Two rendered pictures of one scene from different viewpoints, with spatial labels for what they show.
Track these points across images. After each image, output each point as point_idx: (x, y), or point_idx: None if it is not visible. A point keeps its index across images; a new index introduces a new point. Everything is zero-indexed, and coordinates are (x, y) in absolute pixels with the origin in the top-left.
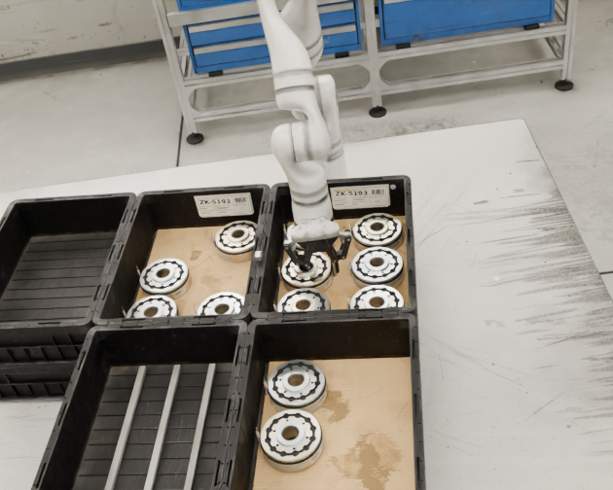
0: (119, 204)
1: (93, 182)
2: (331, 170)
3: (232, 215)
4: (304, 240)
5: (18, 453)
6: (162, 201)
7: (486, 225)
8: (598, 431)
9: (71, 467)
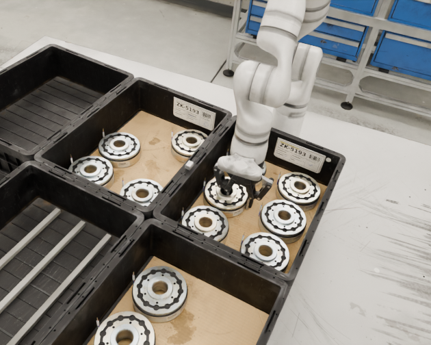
0: (120, 79)
1: (132, 62)
2: (288, 124)
3: (196, 124)
4: (227, 171)
5: None
6: (150, 90)
7: (388, 222)
8: None
9: None
